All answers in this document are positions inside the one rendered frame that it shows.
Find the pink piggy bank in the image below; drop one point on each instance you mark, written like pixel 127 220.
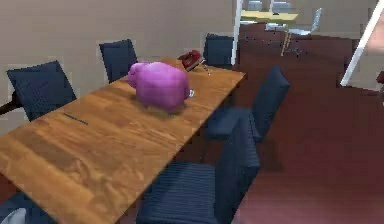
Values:
pixel 160 85

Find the dark blue dining chair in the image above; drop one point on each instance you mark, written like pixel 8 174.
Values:
pixel 41 88
pixel 118 58
pixel 263 100
pixel 218 49
pixel 20 210
pixel 213 190

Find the brown wooden dining table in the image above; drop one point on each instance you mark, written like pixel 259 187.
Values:
pixel 110 133

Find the red clothes iron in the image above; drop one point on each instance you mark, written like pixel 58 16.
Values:
pixel 191 59

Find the white door frame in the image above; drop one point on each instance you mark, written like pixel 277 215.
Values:
pixel 237 31
pixel 361 45

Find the yellow table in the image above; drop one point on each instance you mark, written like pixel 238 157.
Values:
pixel 268 16

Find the white chair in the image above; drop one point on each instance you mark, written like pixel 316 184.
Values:
pixel 308 25

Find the small white cup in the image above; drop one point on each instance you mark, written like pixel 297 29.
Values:
pixel 191 93

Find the thin dark pen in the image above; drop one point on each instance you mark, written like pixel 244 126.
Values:
pixel 76 119

